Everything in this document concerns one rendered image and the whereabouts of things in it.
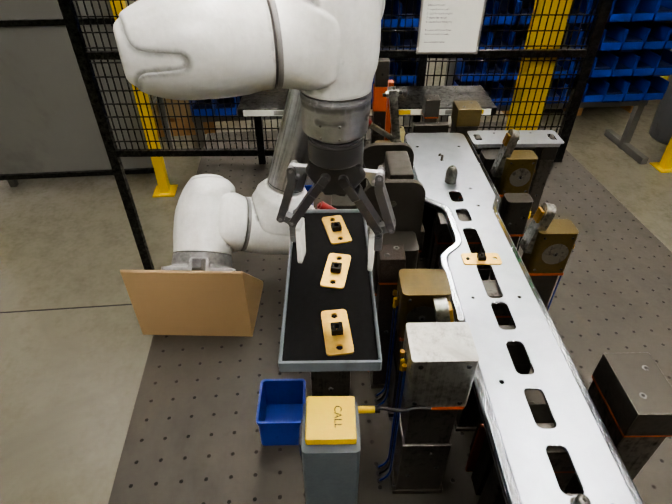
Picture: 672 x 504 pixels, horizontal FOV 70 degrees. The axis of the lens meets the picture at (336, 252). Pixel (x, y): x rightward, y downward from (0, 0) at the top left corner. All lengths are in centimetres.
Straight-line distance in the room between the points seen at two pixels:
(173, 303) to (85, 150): 223
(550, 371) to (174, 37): 76
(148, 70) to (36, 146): 297
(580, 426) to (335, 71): 64
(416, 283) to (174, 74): 56
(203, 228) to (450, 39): 115
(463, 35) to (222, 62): 148
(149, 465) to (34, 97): 257
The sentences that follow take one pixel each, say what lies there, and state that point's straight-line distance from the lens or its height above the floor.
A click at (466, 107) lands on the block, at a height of 106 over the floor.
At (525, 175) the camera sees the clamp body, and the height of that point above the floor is 99.
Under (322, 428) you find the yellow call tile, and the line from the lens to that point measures 61.
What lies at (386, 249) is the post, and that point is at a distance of 94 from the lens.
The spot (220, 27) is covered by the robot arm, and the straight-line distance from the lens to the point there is 55.
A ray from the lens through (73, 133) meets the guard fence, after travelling 338.
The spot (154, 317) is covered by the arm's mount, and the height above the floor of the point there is 77.
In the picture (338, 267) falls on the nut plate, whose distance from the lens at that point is 78.
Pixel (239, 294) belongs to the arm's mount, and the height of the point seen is 85.
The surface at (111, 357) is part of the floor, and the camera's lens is 238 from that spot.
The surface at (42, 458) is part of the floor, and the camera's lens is 218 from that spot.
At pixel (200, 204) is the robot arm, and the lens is 130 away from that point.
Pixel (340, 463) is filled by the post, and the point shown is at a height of 112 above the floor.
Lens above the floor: 168
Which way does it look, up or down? 38 degrees down
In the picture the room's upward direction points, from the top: straight up
